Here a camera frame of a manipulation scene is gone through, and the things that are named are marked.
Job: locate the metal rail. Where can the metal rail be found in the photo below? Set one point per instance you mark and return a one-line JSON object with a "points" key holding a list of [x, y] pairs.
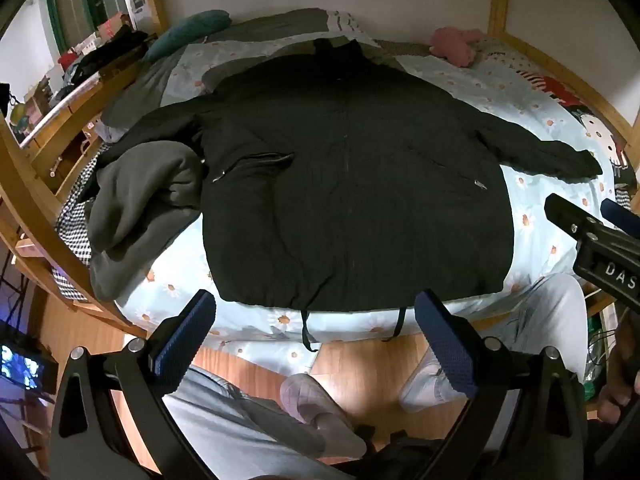
{"points": [[55, 110]]}

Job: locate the wooden bed frame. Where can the wooden bed frame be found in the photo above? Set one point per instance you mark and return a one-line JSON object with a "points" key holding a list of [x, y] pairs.
{"points": [[25, 180]]}

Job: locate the person's left leg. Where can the person's left leg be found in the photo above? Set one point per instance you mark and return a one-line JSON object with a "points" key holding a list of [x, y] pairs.
{"points": [[240, 425]]}

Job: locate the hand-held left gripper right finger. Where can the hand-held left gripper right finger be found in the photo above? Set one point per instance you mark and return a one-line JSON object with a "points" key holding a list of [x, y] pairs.
{"points": [[445, 345]]}

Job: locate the white striped sock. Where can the white striped sock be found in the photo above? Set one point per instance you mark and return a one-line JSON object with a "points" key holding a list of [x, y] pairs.
{"points": [[346, 22]]}

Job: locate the black jacket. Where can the black jacket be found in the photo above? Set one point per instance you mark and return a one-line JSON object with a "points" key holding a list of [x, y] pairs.
{"points": [[350, 185]]}

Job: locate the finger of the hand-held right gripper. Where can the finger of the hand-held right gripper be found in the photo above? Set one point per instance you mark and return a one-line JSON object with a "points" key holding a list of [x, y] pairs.
{"points": [[567, 212], [620, 217]]}

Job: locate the person's right leg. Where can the person's right leg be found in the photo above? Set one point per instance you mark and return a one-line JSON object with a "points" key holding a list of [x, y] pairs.
{"points": [[550, 320]]}

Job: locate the person's right hand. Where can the person's right hand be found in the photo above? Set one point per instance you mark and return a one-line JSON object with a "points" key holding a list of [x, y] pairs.
{"points": [[620, 360]]}

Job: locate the wooden desk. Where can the wooden desk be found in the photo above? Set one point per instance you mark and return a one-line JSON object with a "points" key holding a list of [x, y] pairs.
{"points": [[65, 145]]}

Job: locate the cartoon printed blanket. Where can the cartoon printed blanket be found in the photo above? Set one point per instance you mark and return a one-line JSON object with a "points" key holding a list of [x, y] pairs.
{"points": [[595, 130]]}

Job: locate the black bag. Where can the black bag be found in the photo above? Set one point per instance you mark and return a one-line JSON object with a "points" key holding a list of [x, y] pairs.
{"points": [[400, 457]]}

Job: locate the teal pillow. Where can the teal pillow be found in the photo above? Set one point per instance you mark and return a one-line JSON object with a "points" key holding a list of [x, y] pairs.
{"points": [[190, 30]]}

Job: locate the white slipper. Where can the white slipper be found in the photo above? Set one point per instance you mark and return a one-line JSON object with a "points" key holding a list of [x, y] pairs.
{"points": [[430, 382]]}

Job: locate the person's leg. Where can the person's leg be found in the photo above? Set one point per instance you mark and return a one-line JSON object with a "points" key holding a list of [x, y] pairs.
{"points": [[240, 425], [550, 320]]}

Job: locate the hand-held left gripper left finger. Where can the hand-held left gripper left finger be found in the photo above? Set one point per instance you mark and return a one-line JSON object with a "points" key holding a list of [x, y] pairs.
{"points": [[186, 327]]}

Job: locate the black white checked cloth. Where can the black white checked cloth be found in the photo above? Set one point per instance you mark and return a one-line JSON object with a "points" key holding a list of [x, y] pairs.
{"points": [[75, 230]]}

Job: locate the grey fleece garment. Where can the grey fleece garment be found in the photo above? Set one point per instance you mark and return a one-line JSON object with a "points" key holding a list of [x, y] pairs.
{"points": [[145, 195]]}

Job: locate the lit screen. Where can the lit screen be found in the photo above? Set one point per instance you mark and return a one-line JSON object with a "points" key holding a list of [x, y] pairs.
{"points": [[20, 365]]}

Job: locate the pink plush toy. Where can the pink plush toy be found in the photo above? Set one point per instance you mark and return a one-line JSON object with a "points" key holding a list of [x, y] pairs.
{"points": [[452, 45]]}

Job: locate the light blue floral bedsheet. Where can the light blue floral bedsheet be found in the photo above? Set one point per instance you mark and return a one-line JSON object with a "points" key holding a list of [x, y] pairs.
{"points": [[500, 87]]}

